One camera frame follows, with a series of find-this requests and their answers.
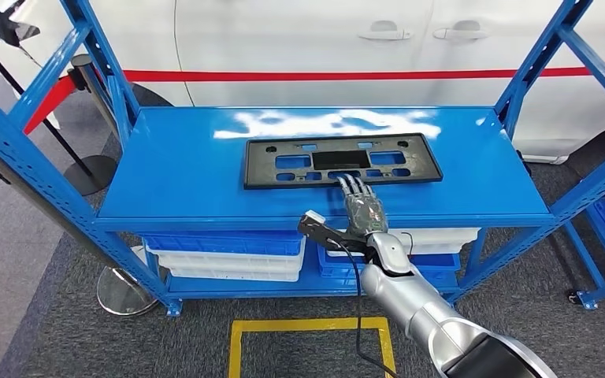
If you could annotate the black plastic frame part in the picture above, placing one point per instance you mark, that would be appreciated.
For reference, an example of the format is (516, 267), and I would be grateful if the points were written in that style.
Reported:
(255, 178)

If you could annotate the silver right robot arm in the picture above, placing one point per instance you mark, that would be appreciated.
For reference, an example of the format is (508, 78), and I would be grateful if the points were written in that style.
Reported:
(412, 292)

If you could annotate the blue metal shelf rack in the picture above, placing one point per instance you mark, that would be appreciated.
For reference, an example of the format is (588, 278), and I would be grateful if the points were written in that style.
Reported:
(177, 172)
(590, 301)

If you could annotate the white plastic bin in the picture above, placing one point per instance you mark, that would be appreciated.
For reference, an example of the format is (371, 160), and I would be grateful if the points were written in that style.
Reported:
(229, 275)
(229, 262)
(438, 249)
(438, 236)

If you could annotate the red barrier belt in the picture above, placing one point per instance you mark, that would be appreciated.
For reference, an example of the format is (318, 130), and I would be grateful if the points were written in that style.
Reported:
(47, 107)
(334, 76)

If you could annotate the white car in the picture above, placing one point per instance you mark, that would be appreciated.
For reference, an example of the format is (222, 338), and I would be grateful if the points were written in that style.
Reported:
(281, 41)

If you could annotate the dark car headlight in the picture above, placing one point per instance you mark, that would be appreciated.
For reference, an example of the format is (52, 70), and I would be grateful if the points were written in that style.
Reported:
(13, 28)

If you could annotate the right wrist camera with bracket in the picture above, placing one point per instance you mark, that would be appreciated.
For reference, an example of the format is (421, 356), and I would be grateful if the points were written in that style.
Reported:
(314, 217)

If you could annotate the chrome stanchion post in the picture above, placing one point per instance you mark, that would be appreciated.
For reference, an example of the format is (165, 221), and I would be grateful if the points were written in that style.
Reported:
(122, 294)

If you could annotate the black-headed stanchion post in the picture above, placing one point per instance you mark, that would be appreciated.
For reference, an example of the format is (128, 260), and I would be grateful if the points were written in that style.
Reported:
(80, 65)

